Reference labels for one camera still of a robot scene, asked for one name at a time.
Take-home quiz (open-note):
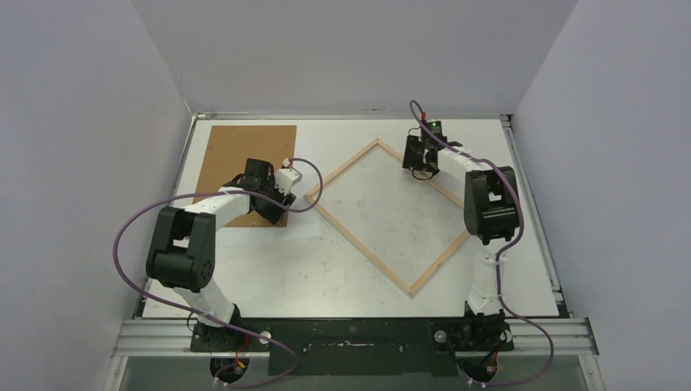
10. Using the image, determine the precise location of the brown frame backing board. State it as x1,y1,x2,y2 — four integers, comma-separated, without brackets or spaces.
184,125,301,231

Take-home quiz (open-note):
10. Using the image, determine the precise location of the clear acrylic frame pane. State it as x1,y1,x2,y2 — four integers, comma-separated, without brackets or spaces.
315,148,463,287

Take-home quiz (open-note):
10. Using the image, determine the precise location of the white photo paper sheet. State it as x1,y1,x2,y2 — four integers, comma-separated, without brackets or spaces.
141,204,325,319

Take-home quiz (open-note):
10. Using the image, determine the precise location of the light wooden picture frame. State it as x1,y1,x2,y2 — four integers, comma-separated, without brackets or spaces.
303,138,471,299

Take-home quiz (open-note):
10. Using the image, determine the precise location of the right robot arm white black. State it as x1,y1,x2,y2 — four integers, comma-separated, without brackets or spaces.
403,130,523,316

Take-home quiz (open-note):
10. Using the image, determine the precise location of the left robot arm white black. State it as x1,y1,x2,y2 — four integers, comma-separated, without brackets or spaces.
146,159,301,351

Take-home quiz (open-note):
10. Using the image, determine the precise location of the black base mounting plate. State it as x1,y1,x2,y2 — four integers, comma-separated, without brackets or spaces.
189,316,514,377

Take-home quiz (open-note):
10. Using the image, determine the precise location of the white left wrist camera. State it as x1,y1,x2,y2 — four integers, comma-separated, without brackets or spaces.
274,158,302,195

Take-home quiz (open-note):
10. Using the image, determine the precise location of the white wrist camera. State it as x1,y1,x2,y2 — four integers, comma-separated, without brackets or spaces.
422,121,444,139
274,158,302,195

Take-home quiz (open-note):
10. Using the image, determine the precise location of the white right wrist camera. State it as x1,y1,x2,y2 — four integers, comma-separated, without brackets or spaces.
422,121,444,139

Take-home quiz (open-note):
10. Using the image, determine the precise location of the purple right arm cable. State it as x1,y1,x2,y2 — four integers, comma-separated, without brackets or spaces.
408,99,556,389

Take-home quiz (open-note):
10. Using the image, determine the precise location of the aluminium front rail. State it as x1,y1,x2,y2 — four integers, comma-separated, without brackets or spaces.
112,319,599,358

